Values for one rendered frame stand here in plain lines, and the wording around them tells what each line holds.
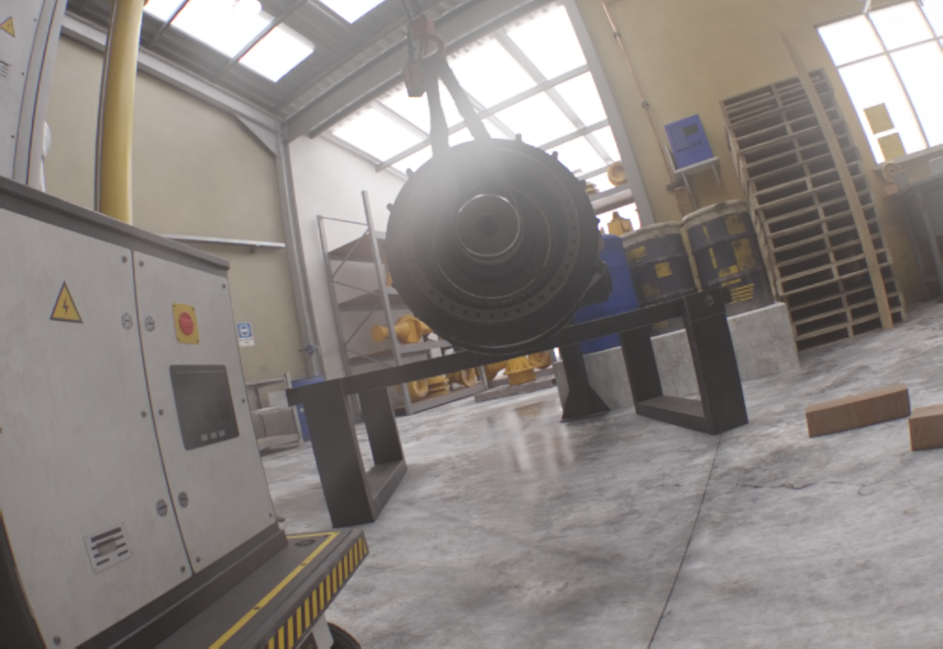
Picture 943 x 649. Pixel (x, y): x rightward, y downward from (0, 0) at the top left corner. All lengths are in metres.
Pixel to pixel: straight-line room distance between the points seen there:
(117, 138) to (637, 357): 3.69
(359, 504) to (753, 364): 2.66
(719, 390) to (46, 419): 2.28
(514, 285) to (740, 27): 5.46
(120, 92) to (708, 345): 3.87
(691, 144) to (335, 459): 4.62
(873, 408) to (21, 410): 2.10
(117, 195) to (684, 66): 5.60
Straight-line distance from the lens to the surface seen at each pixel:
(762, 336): 3.66
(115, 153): 3.66
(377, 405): 3.23
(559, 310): 1.20
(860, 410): 1.99
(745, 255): 4.22
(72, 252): 0.65
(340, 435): 2.19
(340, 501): 2.25
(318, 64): 9.01
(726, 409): 2.39
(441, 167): 1.19
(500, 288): 1.23
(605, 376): 3.84
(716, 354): 2.36
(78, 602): 0.58
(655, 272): 4.25
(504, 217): 1.11
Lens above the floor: 0.57
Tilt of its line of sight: 8 degrees up
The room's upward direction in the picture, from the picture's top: 13 degrees counter-clockwise
